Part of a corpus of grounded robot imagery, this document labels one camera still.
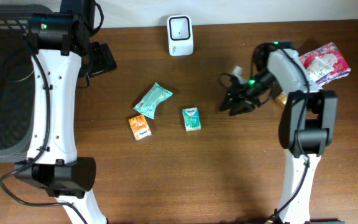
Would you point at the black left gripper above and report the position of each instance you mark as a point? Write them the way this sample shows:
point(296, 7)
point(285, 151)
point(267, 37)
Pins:
point(105, 60)

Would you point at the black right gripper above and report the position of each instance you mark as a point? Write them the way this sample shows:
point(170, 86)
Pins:
point(238, 93)

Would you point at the teal Kleenex tissue pack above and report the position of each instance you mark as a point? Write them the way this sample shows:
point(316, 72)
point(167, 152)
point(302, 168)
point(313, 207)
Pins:
point(191, 119)

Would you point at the white conditioner tube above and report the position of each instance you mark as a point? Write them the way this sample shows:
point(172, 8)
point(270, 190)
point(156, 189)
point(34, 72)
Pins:
point(317, 70)

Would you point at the teal wet wipes pack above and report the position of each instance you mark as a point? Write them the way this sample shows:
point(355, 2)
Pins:
point(148, 104)

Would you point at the orange tissue pack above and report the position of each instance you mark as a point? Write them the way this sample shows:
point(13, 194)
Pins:
point(140, 127)

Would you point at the red purple tissue pack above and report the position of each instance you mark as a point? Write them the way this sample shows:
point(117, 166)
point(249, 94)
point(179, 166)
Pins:
point(330, 54)

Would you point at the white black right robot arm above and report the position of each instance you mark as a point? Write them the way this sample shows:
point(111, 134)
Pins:
point(305, 129)

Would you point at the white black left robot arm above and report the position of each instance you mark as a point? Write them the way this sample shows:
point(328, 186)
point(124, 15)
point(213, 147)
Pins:
point(62, 52)

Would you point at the white barcode scanner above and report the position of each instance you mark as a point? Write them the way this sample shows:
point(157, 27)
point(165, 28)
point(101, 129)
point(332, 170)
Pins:
point(180, 35)

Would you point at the grey plastic mesh basket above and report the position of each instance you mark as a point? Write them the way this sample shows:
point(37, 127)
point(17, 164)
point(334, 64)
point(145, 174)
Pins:
point(17, 83)

